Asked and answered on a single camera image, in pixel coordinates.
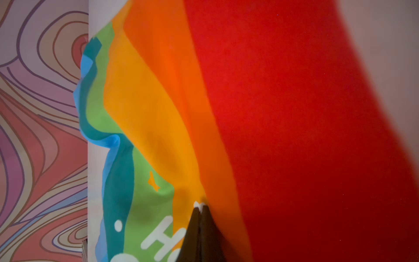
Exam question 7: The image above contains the rainbow red hooded jacket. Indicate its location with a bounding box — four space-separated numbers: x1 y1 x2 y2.
74 1 419 262

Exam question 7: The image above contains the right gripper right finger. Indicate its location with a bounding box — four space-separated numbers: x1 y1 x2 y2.
199 206 227 262

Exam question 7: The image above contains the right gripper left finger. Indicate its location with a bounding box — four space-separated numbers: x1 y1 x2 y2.
177 207 201 262

